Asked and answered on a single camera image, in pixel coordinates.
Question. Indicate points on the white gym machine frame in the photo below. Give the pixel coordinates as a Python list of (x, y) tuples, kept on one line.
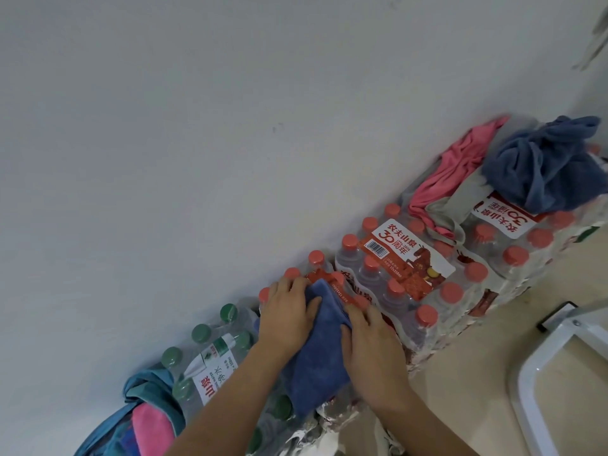
[(546, 375)]

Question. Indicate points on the light blue backpack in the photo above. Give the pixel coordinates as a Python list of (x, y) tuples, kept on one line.
[(138, 408)]

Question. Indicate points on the person's left forearm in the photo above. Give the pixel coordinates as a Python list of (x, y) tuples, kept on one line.
[(223, 408)]

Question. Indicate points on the person's right hand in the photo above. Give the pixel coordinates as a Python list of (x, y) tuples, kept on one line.
[(375, 365)]

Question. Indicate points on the grey-blue towel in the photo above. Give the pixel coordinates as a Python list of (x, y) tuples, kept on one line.
[(318, 365), (541, 161)]

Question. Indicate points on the person's left hand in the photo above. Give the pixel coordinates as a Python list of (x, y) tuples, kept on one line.
[(285, 318)]

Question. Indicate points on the stack of water bottle packs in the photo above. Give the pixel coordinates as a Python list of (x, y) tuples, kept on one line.
[(427, 280)]

